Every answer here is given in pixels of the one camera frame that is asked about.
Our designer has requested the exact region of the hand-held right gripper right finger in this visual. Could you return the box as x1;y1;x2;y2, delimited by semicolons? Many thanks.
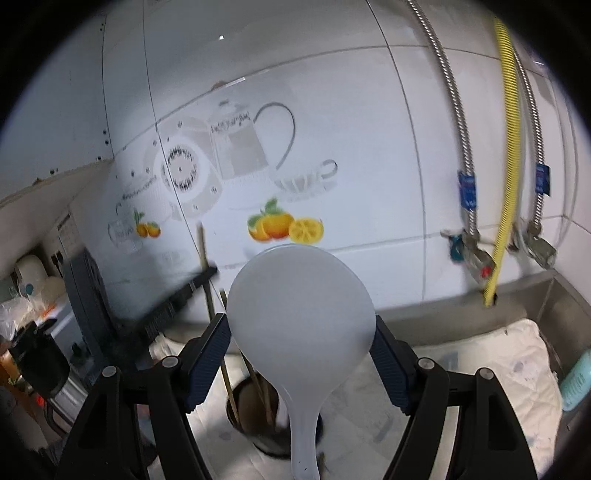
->
369;315;539;480

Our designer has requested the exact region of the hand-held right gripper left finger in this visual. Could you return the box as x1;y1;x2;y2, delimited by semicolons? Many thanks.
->
55;313;232;480

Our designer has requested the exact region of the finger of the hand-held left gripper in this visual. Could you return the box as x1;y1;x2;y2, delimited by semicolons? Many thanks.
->
113;264;221;344

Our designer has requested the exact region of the bunch of wooden chopsticks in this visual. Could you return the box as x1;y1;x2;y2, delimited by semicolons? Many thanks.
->
219;288;278;423

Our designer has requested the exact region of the brown wooden chopstick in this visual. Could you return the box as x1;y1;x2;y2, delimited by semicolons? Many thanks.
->
198;224;217;324

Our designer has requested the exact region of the black ceramic pot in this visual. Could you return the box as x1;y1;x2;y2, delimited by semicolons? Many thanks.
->
225;379;296;459

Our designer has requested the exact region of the white plastic rice spoon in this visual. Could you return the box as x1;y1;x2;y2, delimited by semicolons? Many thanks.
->
226;244;377;480

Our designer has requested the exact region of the white round container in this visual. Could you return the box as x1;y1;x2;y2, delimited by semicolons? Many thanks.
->
14;254;47;296

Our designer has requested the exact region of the dark kitchen appliance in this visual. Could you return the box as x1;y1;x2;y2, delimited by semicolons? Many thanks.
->
9;323;70;398

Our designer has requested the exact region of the white quilted printed blanket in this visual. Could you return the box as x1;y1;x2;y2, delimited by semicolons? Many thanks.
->
148;318;564;480

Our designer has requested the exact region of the metal valve with red knob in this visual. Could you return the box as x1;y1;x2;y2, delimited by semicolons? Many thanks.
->
441;228;499;282

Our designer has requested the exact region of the blue pump soap bottle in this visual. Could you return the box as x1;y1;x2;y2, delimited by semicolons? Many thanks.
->
558;348;591;411

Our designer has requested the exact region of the plain metal valve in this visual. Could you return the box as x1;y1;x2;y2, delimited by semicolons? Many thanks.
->
508;222;557;271

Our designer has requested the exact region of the yellow corrugated gas hose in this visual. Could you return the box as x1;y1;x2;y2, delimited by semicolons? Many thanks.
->
482;17;522;308

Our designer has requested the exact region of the braided metal hose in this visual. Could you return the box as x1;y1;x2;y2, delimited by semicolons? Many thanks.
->
512;51;552;236
406;0;481;241

